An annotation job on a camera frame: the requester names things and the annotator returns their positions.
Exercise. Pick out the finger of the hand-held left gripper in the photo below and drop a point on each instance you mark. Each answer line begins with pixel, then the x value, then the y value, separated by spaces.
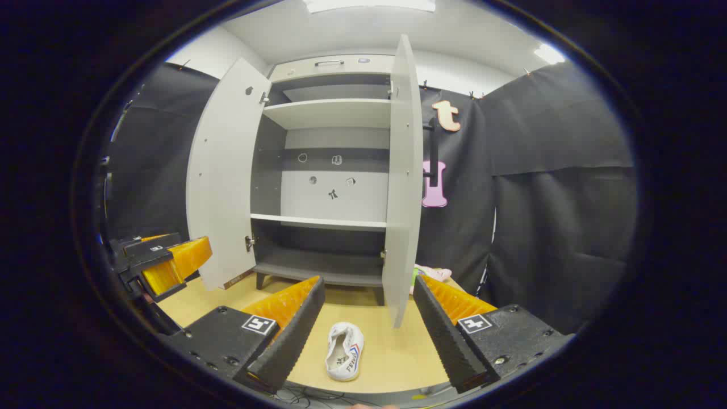
pixel 179 264
pixel 147 253

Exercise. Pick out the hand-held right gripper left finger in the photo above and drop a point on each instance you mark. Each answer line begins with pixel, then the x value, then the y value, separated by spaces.
pixel 295 335

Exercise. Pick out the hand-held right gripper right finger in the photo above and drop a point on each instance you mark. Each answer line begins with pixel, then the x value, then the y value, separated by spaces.
pixel 440 335

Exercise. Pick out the white shoe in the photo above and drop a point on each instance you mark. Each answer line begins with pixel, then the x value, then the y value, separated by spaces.
pixel 341 363

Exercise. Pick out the white shoe cabinet door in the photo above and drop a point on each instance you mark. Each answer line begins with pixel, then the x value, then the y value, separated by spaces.
pixel 227 170
pixel 403 170

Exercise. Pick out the grey white shoe cabinet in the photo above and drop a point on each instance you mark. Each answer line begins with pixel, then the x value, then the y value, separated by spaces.
pixel 335 199

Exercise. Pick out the pink plush toy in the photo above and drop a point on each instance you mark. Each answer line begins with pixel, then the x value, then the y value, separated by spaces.
pixel 434 274

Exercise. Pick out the brown book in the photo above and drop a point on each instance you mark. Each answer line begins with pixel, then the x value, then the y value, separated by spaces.
pixel 238 281

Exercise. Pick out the black backdrop cloth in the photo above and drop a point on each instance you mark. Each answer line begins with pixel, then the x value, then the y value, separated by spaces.
pixel 556 227

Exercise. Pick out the ceiling light panel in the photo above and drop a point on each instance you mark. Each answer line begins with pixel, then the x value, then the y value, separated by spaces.
pixel 548 54
pixel 369 4

